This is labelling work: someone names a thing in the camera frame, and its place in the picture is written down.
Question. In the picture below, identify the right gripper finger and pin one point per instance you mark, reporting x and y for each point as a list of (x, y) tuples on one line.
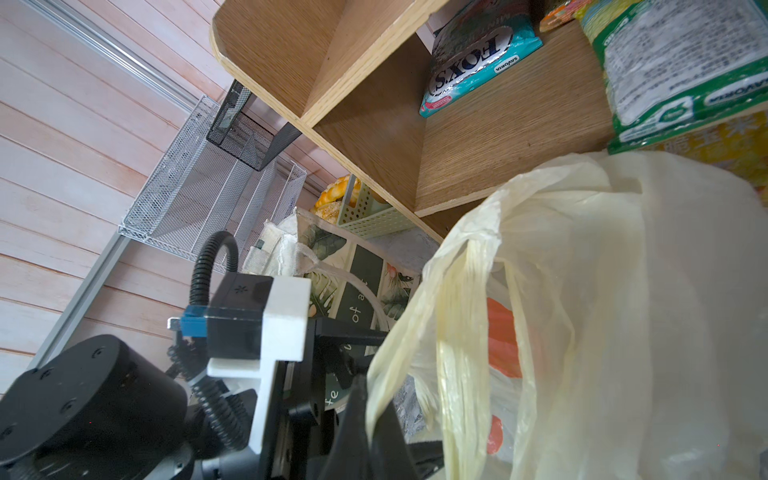
[(356, 454)]

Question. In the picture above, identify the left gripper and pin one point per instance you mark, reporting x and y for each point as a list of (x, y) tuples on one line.
[(298, 431)]

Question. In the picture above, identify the yellow plastic grocery bag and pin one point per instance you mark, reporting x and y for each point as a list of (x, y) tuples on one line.
[(638, 287)]

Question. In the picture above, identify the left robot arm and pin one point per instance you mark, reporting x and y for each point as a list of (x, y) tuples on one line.
[(242, 399)]

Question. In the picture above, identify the green plastic basket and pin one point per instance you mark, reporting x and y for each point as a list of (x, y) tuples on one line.
[(369, 218)]

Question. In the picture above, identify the pile of bread buns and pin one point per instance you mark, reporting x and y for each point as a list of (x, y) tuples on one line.
[(329, 205)]

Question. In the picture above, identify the teal candy bag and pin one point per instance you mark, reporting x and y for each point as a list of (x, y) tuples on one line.
[(484, 39)]

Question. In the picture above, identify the green snack bag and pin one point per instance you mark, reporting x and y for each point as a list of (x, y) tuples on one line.
[(670, 67)]

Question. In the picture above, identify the yellow snack bag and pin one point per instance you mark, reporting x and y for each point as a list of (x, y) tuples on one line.
[(738, 145)]

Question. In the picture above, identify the white wire rack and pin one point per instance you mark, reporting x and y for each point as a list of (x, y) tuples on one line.
[(198, 189)]

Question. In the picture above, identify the black mesh wall basket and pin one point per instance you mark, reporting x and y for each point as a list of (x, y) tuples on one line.
[(239, 135)]

